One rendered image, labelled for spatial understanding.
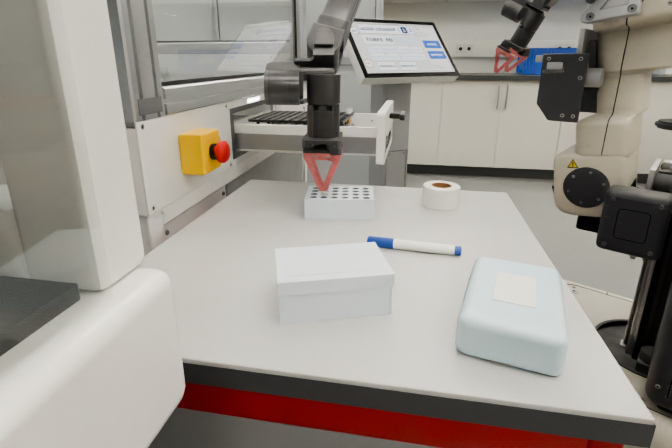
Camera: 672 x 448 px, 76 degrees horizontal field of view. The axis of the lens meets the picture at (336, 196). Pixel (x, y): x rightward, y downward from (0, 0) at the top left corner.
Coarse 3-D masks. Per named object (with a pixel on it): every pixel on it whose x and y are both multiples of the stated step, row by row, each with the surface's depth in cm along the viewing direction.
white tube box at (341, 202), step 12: (312, 192) 79; (336, 192) 79; (348, 192) 79; (360, 192) 79; (372, 192) 79; (312, 204) 76; (324, 204) 76; (336, 204) 75; (348, 204) 75; (360, 204) 75; (372, 204) 75; (312, 216) 76; (324, 216) 76; (336, 216) 76; (348, 216) 76; (360, 216) 76; (372, 216) 76
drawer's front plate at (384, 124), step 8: (384, 104) 103; (392, 104) 110; (384, 112) 88; (384, 120) 88; (392, 120) 115; (384, 128) 88; (376, 136) 89; (384, 136) 89; (376, 144) 90; (384, 144) 89; (376, 152) 90; (384, 152) 90; (376, 160) 91; (384, 160) 92
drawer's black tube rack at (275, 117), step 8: (272, 112) 112; (280, 112) 112; (288, 112) 111; (296, 112) 111; (304, 112) 112; (344, 112) 112; (248, 120) 99; (256, 120) 99; (264, 120) 98; (272, 120) 98; (280, 120) 98; (288, 120) 97; (296, 120) 97; (304, 120) 97
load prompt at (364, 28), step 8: (360, 24) 182; (368, 24) 185; (376, 24) 187; (360, 32) 180; (368, 32) 182; (376, 32) 184; (384, 32) 186; (392, 32) 189; (400, 32) 191; (408, 32) 193
